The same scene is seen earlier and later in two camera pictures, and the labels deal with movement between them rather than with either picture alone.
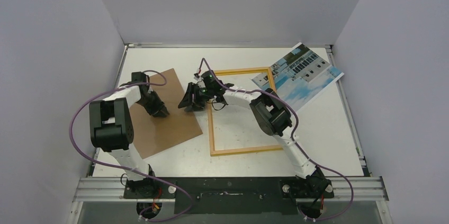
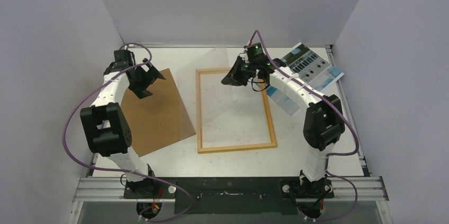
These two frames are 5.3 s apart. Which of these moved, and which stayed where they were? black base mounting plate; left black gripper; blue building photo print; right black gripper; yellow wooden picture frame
Moved: right black gripper; yellow wooden picture frame; left black gripper
Stayed: black base mounting plate; blue building photo print
